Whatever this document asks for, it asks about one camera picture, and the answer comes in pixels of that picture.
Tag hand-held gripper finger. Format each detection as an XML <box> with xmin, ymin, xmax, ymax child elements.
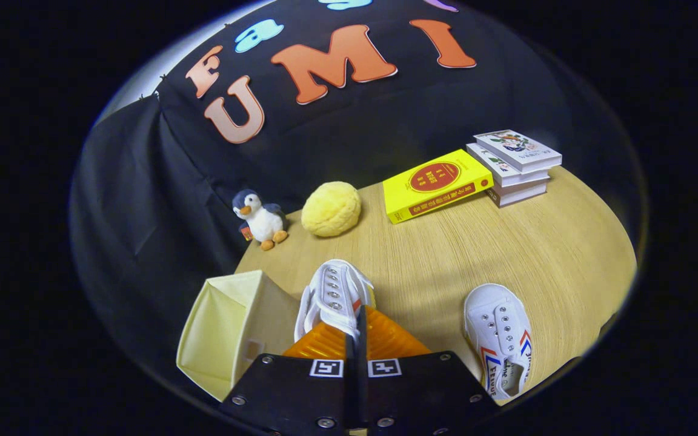
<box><xmin>358</xmin><ymin>305</ymin><xmax>500</xmax><ymax>436</ymax></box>
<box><xmin>219</xmin><ymin>318</ymin><xmax>359</xmax><ymax>436</ymax></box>

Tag white canvas shoe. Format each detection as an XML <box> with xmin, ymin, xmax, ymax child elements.
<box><xmin>463</xmin><ymin>283</ymin><xmax>533</xmax><ymax>400</ymax></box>
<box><xmin>293</xmin><ymin>259</ymin><xmax>377</xmax><ymax>343</ymax></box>

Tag beige fabric storage box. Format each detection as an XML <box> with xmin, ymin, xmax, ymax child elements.
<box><xmin>176</xmin><ymin>270</ymin><xmax>301</xmax><ymax>402</ymax></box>

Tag yellow round plush toy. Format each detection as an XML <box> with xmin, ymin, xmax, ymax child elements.
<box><xmin>301</xmin><ymin>181</ymin><xmax>362</xmax><ymax>237</ymax></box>

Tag penguin plush toy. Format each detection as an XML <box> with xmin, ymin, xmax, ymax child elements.
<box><xmin>231</xmin><ymin>189</ymin><xmax>289</xmax><ymax>251</ymax></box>

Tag yellow book with red circle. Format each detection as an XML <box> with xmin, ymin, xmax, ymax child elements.
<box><xmin>382</xmin><ymin>149</ymin><xmax>495</xmax><ymax>225</ymax></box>

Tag white book with illustrated cover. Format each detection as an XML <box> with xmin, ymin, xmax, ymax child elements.
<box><xmin>473</xmin><ymin>129</ymin><xmax>563</xmax><ymax>173</ymax></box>

